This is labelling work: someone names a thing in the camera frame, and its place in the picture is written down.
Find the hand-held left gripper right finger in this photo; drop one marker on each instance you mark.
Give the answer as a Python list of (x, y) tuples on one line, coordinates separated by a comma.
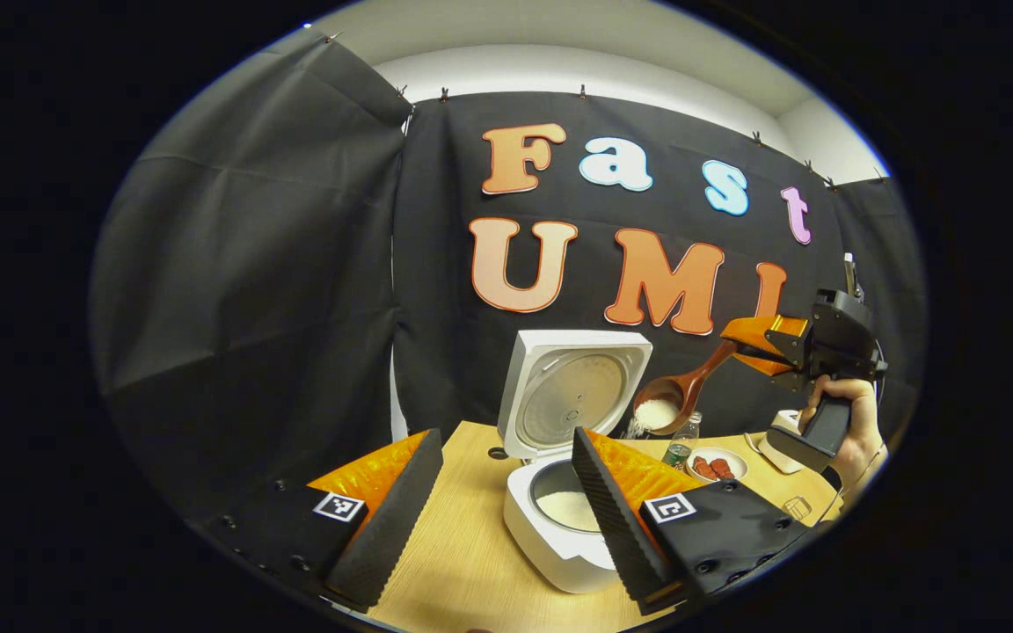
[(616, 536)]

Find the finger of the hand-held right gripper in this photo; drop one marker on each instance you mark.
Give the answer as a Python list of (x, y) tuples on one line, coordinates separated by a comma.
[(761, 331), (770, 364)]

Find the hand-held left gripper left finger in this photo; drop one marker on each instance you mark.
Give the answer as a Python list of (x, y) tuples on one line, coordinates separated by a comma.
[(390, 536)]

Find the brown wooden spoon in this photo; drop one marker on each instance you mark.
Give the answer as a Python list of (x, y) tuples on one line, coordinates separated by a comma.
[(691, 387)]

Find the white rice cooker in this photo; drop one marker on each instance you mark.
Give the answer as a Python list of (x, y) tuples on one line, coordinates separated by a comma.
[(559, 396)]

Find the white toaster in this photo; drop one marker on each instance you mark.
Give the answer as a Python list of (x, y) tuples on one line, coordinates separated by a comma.
[(779, 453)]

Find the white oval plate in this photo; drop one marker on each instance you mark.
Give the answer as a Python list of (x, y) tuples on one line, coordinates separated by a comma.
[(717, 452)]

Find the red meat piece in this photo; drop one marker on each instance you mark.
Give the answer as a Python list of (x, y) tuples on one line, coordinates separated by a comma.
[(704, 469), (723, 469)]

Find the clear plastic water bottle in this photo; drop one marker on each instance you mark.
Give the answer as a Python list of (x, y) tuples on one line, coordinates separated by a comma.
[(681, 444)]

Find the black backdrop cloth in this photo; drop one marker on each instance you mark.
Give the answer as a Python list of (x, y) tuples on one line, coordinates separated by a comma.
[(251, 290)]

